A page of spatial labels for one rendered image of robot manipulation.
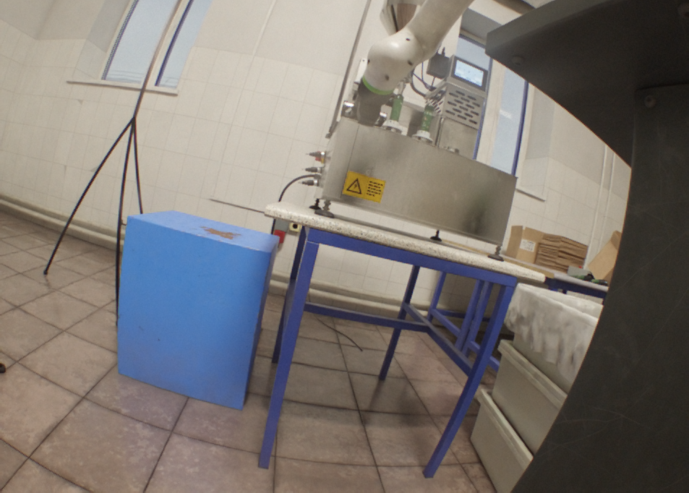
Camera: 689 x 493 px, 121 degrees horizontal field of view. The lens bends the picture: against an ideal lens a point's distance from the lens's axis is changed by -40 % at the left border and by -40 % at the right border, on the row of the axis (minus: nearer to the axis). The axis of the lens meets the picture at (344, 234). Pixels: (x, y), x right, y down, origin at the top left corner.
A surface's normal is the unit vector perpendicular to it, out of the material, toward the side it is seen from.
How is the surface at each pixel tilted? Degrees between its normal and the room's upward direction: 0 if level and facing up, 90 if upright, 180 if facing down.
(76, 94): 90
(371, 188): 90
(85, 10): 90
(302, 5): 90
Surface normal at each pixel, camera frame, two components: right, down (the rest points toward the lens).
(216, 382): 0.14, 0.11
